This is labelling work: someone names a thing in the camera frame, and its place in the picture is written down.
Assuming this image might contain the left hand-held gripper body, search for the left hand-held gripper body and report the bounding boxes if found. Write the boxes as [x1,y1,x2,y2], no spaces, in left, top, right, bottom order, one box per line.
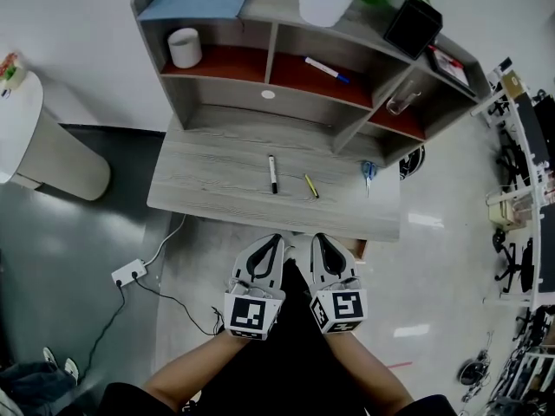
[224,234,287,342]

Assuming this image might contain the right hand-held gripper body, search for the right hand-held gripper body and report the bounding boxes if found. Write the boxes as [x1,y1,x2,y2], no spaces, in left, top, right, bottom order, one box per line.
[309,233,369,335]

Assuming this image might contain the black and white marker pen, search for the black and white marker pen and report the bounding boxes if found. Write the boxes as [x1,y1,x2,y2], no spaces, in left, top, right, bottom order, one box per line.
[267,154,279,195]

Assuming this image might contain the blue handled scissors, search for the blue handled scissors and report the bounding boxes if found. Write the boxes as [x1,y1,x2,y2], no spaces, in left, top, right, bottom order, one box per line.
[361,159,377,199]

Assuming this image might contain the person's left forearm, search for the person's left forearm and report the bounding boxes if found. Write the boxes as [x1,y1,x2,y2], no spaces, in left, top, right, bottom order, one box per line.
[141,330,258,412]

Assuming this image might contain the person's right forearm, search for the person's right forearm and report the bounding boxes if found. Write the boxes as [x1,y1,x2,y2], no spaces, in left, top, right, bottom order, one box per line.
[323,330,416,413]

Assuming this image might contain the grey wooden desk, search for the grey wooden desk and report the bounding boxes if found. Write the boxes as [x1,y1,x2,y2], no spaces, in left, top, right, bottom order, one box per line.
[146,114,402,243]

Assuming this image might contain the white office desk row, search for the white office desk row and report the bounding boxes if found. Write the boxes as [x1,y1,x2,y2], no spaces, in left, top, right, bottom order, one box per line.
[470,56,555,308]

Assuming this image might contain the person's black clothing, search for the person's black clothing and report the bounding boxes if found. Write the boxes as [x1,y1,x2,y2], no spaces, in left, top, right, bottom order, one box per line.
[101,257,457,416]

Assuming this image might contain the black and white round device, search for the black and white round device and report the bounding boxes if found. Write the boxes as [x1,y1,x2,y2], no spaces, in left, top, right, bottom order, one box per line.
[398,144,427,182]

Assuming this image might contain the white power strip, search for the white power strip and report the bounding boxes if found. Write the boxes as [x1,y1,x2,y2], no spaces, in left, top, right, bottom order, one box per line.
[111,257,147,289]

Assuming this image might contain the black round floor device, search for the black round floor device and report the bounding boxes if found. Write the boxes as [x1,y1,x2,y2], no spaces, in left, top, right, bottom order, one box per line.
[458,359,492,386]

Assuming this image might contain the grey wooden shelf unit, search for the grey wooden shelf unit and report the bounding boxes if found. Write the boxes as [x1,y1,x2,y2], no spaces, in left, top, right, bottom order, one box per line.
[130,0,482,168]

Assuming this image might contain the beige box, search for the beige box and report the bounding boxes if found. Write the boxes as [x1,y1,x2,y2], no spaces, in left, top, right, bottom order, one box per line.
[486,192,522,232]

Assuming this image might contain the clear glass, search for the clear glass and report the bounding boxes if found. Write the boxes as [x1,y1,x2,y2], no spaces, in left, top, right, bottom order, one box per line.
[385,79,422,116]

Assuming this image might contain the black office chair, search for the black office chair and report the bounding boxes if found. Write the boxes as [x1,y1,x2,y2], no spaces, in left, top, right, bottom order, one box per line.
[495,128,532,186]
[492,228,535,295]
[486,94,513,119]

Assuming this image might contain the white marker with blue cap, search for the white marker with blue cap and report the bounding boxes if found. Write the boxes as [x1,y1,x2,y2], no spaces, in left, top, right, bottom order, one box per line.
[304,56,350,85]

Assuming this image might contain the white cylindrical cup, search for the white cylindrical cup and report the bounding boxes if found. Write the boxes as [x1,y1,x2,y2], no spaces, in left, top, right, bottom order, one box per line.
[166,27,204,69]

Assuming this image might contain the black square pen holder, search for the black square pen holder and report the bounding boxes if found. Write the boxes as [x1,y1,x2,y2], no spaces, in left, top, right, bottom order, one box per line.
[382,0,444,61]

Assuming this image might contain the white plant pot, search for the white plant pot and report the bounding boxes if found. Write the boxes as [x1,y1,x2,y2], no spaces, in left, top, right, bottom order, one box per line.
[298,0,356,29]

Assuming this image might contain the small colourful decoration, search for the small colourful decoration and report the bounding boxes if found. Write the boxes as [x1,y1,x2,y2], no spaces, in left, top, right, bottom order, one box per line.
[0,51,29,100]

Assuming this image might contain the black power cable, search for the black power cable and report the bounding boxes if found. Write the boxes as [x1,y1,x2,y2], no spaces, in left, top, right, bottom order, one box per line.
[80,280,127,383]
[132,275,227,336]

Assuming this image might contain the white power cable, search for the white power cable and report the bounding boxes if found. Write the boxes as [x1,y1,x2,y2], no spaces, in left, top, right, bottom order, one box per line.
[143,213,188,266]

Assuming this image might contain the cluttered rack of cables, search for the cluttered rack of cables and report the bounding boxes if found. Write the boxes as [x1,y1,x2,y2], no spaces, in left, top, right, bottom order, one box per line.
[459,304,555,416]

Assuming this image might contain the white round pedestal table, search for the white round pedestal table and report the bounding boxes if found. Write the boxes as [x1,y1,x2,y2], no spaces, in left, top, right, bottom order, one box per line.
[0,69,112,202]

